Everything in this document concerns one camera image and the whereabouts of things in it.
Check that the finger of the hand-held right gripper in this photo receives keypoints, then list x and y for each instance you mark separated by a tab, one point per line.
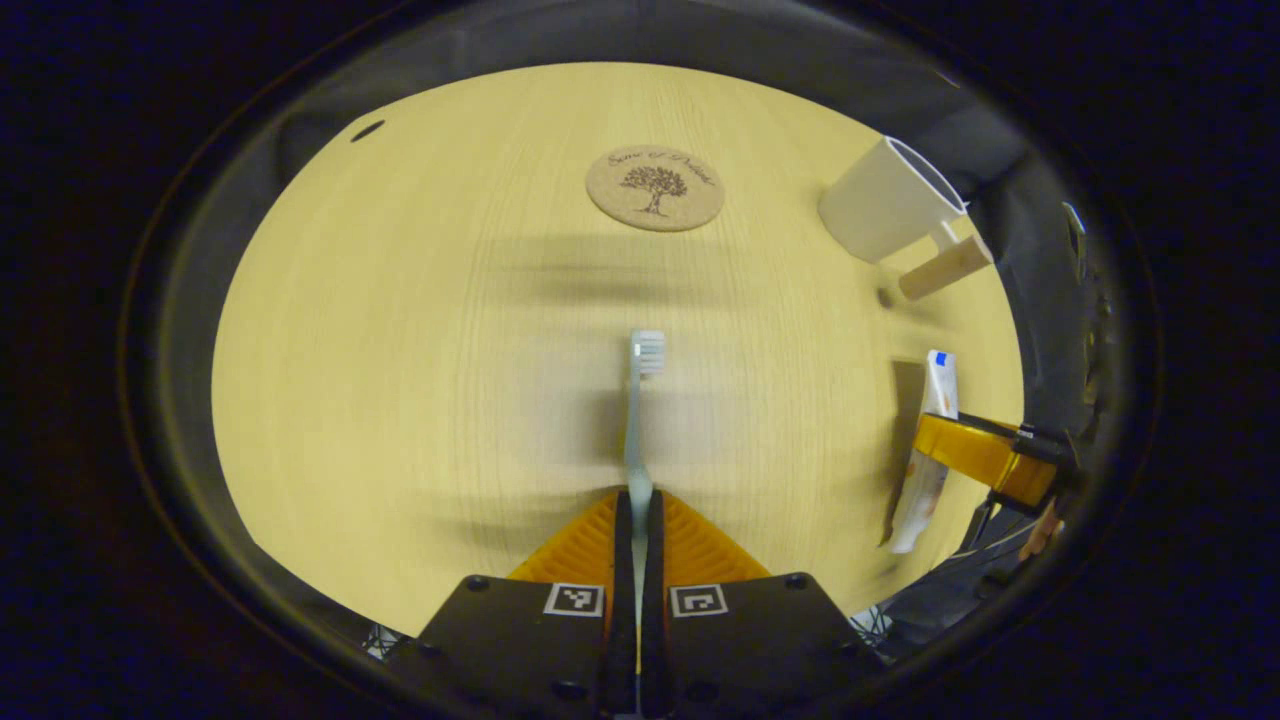
970	450

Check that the white toothpaste tube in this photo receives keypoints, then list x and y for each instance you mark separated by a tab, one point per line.
940	385

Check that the round cork coaster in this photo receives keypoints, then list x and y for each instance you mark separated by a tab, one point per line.
655	190

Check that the pale blue toothbrush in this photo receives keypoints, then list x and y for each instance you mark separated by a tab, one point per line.
637	430

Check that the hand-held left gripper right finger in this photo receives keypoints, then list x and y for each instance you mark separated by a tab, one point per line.
652	560

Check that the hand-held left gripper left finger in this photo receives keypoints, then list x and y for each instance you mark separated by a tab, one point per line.
622	560

